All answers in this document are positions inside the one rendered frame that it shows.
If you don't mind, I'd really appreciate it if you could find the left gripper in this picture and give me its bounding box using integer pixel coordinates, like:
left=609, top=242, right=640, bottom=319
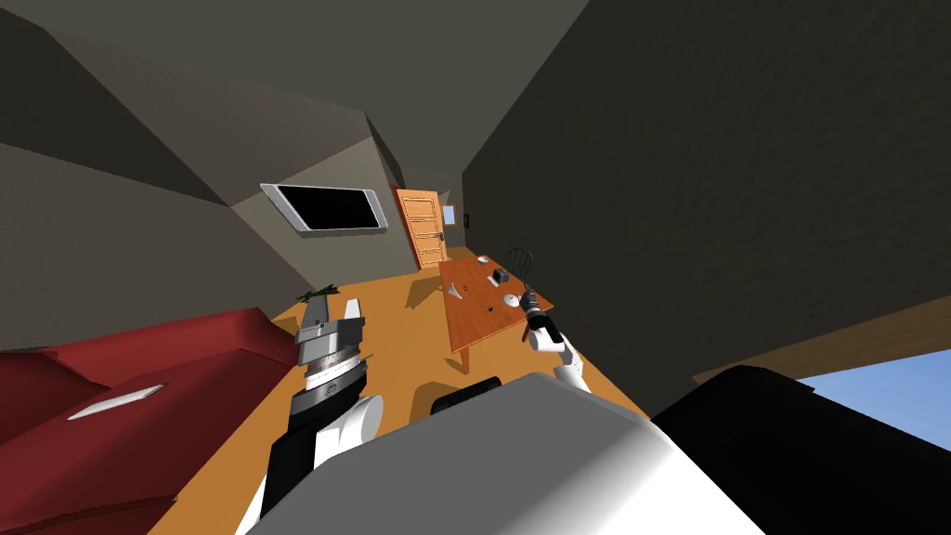
left=294, top=294, right=368, bottom=368

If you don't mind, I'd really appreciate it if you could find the black wooden chair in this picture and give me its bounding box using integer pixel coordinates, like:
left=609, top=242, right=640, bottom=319
left=504, top=248, right=536, bottom=284

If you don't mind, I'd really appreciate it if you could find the orange wooden table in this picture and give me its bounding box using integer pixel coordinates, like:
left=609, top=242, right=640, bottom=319
left=437, top=252, right=555, bottom=374

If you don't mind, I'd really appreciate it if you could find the silver framed black television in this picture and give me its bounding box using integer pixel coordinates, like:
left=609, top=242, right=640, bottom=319
left=259, top=182, right=390, bottom=239

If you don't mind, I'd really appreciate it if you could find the orange panelled door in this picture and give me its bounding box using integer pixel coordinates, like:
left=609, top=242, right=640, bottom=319
left=394, top=188, right=449, bottom=271

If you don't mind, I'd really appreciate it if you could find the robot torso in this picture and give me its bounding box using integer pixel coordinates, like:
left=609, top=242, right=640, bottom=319
left=243, top=371, right=768, bottom=535

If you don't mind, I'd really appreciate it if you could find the red sofa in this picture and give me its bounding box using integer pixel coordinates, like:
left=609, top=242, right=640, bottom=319
left=0, top=307, right=315, bottom=535

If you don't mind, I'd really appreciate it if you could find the large window with blue sky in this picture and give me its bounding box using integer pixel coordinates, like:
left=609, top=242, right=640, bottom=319
left=793, top=347, right=951, bottom=453

